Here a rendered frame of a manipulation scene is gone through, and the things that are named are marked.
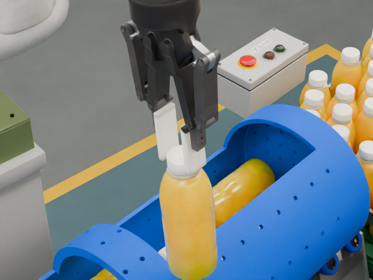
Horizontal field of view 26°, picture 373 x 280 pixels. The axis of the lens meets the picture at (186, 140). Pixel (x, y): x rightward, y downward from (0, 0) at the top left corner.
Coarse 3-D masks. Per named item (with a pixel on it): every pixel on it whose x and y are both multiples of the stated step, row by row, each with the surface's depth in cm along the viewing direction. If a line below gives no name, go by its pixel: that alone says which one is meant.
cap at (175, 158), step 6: (174, 150) 98; (180, 150) 98; (168, 156) 97; (174, 156) 97; (180, 156) 97; (168, 162) 96; (174, 162) 96; (180, 162) 96; (174, 168) 96; (180, 168) 96; (180, 174) 96; (186, 174) 97
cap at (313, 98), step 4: (308, 92) 166; (312, 92) 166; (316, 92) 166; (320, 92) 166; (308, 96) 165; (312, 96) 165; (316, 96) 165; (320, 96) 165; (308, 100) 165; (312, 100) 164; (316, 100) 164; (320, 100) 164; (308, 104) 165; (312, 104) 165; (316, 104) 165; (320, 104) 165
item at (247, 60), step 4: (244, 56) 172; (248, 56) 172; (252, 56) 172; (240, 60) 171; (244, 60) 170; (248, 60) 170; (252, 60) 170; (244, 64) 170; (248, 64) 170; (252, 64) 170
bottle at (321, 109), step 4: (304, 100) 167; (304, 104) 166; (304, 108) 166; (308, 108) 166; (312, 108) 165; (316, 108) 165; (320, 108) 166; (324, 108) 167; (320, 112) 166; (324, 112) 166; (320, 116) 166; (324, 116) 167; (324, 120) 167
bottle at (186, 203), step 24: (168, 168) 98; (168, 192) 98; (192, 192) 97; (168, 216) 100; (192, 216) 99; (168, 240) 103; (192, 240) 101; (168, 264) 106; (192, 264) 103; (216, 264) 107
